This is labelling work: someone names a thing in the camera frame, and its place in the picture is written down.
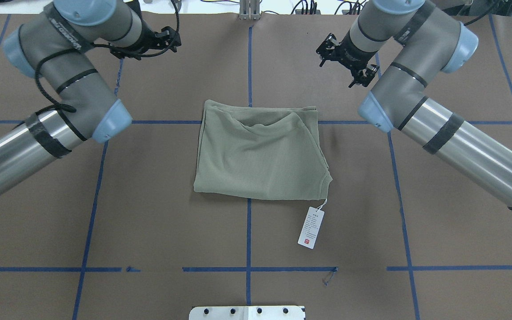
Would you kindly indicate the olive green long-sleeve shirt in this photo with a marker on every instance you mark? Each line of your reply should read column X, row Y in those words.
column 261, row 153

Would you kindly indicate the aluminium frame post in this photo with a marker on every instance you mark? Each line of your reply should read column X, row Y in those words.
column 249, row 9

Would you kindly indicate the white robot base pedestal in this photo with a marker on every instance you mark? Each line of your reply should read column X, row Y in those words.
column 266, row 312

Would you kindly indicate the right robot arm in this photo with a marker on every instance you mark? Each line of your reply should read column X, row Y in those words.
column 432, row 43

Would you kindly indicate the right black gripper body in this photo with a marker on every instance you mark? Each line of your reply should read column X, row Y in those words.
column 347, row 52

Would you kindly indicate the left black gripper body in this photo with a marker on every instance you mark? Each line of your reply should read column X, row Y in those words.
column 147, row 40

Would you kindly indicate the white shirt price tag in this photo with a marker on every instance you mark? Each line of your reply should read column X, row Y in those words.
column 311, row 226

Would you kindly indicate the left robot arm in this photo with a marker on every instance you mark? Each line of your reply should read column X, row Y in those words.
column 52, row 50

